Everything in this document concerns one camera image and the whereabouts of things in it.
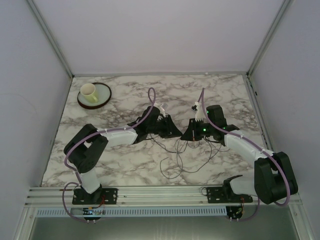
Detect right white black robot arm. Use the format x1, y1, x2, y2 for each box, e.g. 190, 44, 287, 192
181, 102, 298, 204

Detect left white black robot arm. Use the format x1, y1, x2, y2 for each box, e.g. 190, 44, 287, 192
63, 106, 183, 196

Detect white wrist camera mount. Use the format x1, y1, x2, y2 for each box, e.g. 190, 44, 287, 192
191, 101, 206, 122
154, 103, 168, 118

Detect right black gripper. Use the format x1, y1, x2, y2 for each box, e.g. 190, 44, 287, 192
180, 118, 214, 142

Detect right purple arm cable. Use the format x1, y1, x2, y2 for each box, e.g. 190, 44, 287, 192
197, 88, 292, 223

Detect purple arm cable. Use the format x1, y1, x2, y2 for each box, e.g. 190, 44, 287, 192
61, 87, 158, 223
197, 88, 292, 223

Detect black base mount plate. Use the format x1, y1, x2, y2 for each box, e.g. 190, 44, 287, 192
205, 186, 253, 204
72, 186, 118, 205

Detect black thin wire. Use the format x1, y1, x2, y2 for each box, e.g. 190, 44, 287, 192
149, 134, 226, 179

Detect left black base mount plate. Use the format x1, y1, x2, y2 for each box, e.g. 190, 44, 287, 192
72, 186, 118, 205

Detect left aluminium frame post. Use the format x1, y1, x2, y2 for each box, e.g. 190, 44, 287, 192
25, 0, 74, 79

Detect white plate with dark rim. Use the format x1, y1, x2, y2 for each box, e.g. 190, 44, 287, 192
77, 82, 112, 110

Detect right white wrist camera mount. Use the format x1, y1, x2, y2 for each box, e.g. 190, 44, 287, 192
191, 101, 206, 122

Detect blue slotted cable duct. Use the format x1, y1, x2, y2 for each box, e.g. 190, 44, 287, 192
36, 206, 227, 218

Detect right aluminium frame post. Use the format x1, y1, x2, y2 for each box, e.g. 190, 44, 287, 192
246, 0, 294, 78

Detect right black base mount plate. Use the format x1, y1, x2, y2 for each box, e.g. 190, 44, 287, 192
205, 186, 253, 204

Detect yellow-green mug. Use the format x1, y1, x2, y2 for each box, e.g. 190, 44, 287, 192
80, 83, 99, 103

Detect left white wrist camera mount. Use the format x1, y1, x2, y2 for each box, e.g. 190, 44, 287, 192
154, 103, 168, 118

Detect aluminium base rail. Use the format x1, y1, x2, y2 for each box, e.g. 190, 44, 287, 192
26, 183, 301, 208

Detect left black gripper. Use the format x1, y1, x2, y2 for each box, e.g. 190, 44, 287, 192
147, 115, 183, 139

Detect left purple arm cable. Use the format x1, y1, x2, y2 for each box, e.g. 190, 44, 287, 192
61, 87, 158, 223

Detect aluminium frame post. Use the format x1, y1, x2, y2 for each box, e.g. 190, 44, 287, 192
246, 0, 294, 78
25, 0, 74, 79

